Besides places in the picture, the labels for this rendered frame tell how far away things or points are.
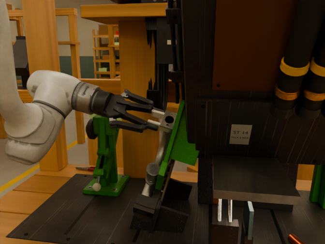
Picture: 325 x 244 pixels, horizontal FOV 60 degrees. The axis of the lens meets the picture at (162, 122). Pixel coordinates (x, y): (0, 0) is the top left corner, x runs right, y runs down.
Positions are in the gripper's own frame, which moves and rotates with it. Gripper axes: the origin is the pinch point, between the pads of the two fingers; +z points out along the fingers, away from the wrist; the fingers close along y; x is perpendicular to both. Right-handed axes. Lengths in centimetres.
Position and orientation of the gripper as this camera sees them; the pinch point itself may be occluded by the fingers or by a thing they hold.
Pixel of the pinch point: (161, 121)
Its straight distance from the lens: 82.3
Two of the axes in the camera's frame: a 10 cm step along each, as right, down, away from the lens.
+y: 3.0, -8.2, 4.8
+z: 9.5, 2.9, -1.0
